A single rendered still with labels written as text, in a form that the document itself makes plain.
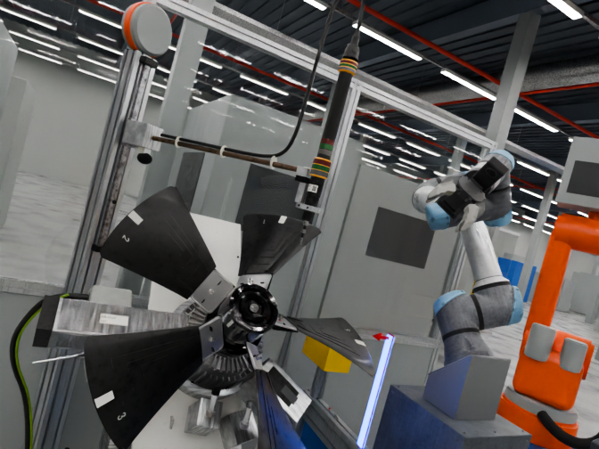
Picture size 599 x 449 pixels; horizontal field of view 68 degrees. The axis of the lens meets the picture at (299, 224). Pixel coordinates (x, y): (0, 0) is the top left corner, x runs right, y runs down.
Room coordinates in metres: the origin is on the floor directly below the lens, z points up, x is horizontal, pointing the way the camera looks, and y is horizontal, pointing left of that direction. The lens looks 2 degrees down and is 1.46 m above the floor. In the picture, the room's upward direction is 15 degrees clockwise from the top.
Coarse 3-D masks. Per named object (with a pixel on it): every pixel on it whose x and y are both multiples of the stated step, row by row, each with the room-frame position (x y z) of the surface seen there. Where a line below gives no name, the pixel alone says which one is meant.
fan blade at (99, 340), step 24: (96, 336) 0.79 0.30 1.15; (120, 336) 0.81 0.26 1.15; (144, 336) 0.84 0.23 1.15; (168, 336) 0.87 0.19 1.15; (192, 336) 0.91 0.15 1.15; (96, 360) 0.78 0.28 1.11; (120, 360) 0.81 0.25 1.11; (144, 360) 0.84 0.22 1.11; (168, 360) 0.87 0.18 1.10; (192, 360) 0.93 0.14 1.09; (96, 384) 0.78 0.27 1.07; (120, 384) 0.81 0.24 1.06; (144, 384) 0.84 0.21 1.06; (168, 384) 0.89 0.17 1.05; (96, 408) 0.78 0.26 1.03; (120, 408) 0.81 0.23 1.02; (144, 408) 0.85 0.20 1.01; (120, 432) 0.81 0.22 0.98
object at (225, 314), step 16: (240, 288) 0.99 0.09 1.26; (256, 288) 1.01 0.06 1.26; (224, 304) 0.99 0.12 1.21; (240, 304) 0.98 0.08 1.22; (272, 304) 1.01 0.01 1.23; (208, 320) 1.03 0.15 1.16; (224, 320) 0.98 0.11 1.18; (240, 320) 0.95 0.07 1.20; (256, 320) 0.97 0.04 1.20; (272, 320) 0.99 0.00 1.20; (224, 336) 1.02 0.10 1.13; (240, 336) 0.97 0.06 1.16; (256, 336) 0.97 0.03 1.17; (224, 352) 1.01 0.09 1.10; (240, 352) 1.03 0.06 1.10
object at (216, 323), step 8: (216, 320) 0.96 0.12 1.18; (200, 328) 0.93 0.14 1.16; (208, 328) 0.95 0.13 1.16; (216, 328) 0.97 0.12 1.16; (208, 336) 0.95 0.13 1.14; (216, 336) 0.97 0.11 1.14; (208, 344) 0.96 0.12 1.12; (216, 344) 0.98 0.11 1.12; (208, 352) 0.97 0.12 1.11; (216, 352) 0.99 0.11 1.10
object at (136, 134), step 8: (128, 120) 1.36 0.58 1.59; (136, 120) 1.39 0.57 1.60; (128, 128) 1.35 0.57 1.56; (136, 128) 1.34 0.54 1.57; (144, 128) 1.32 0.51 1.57; (152, 128) 1.34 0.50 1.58; (160, 128) 1.36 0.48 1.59; (128, 136) 1.35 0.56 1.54; (136, 136) 1.33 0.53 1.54; (144, 136) 1.32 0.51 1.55; (160, 136) 1.37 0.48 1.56; (128, 144) 1.38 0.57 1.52; (136, 144) 1.33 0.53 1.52; (144, 144) 1.33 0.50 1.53; (152, 144) 1.35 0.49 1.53
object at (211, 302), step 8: (216, 272) 1.02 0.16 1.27; (208, 280) 1.03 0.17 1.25; (216, 280) 1.02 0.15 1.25; (224, 280) 1.02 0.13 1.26; (200, 288) 1.03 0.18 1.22; (208, 288) 1.03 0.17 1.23; (216, 288) 1.03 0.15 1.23; (224, 288) 1.03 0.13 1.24; (232, 288) 1.03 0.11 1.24; (192, 296) 1.03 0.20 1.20; (200, 296) 1.03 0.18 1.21; (208, 296) 1.03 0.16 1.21; (216, 296) 1.03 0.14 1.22; (224, 296) 1.03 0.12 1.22; (200, 304) 1.03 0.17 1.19; (208, 304) 1.03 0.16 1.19; (216, 304) 1.03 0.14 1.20; (208, 312) 1.03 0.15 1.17
